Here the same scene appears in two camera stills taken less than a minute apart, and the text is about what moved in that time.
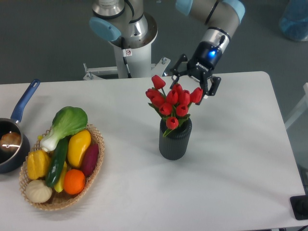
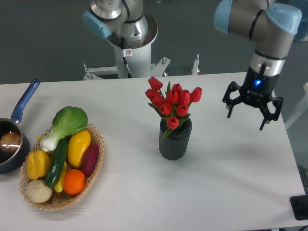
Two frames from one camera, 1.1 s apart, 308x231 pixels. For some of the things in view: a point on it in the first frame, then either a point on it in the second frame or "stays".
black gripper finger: [204, 86] -> [265, 110]
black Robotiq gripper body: [206, 56] -> [257, 88]
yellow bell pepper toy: [38, 163] stays
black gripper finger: [176, 72] -> [229, 102]
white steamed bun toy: [37, 191] stays
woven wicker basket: [61, 200] stays
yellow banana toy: [59, 186] stays
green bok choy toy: [66, 121] stays
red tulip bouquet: [174, 106] stays
